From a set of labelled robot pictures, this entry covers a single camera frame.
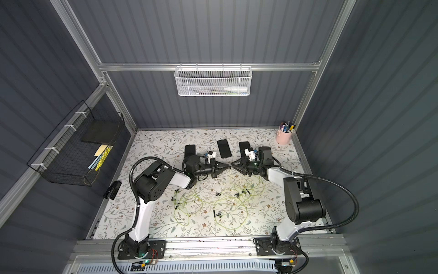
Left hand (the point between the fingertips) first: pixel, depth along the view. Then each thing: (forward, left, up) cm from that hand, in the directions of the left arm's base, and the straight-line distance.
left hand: (233, 169), depth 86 cm
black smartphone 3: (+26, -9, -12) cm, 30 cm away
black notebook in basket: (+13, +64, +15) cm, 67 cm away
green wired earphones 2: (-13, +23, -12) cm, 29 cm away
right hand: (+3, -1, 0) cm, 3 cm away
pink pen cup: (+26, -33, -3) cm, 42 cm away
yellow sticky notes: (+2, +60, +14) cm, 62 cm away
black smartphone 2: (+23, +4, -12) cm, 26 cm away
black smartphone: (+23, +27, -13) cm, 38 cm away
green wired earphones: (-10, -4, -13) cm, 17 cm away
